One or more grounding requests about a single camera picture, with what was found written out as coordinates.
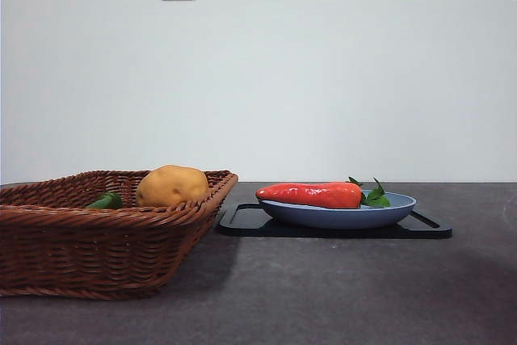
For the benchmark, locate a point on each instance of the brown wicker basket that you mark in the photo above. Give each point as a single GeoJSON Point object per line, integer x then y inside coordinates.
{"type": "Point", "coordinates": [81, 248]}

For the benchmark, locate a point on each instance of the yellow-brown potato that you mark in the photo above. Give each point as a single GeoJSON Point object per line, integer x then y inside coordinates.
{"type": "Point", "coordinates": [171, 187]}

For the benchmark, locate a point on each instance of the orange carrot with green leaves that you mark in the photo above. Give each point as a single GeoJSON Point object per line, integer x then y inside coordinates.
{"type": "Point", "coordinates": [313, 194]}

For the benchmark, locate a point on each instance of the black flat tray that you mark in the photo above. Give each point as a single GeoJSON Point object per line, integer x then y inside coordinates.
{"type": "Point", "coordinates": [248, 228]}

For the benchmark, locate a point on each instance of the green pepper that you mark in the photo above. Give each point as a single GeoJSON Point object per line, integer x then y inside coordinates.
{"type": "Point", "coordinates": [107, 201]}

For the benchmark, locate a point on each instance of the blue round plate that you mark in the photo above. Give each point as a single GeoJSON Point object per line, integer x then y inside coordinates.
{"type": "Point", "coordinates": [333, 217]}

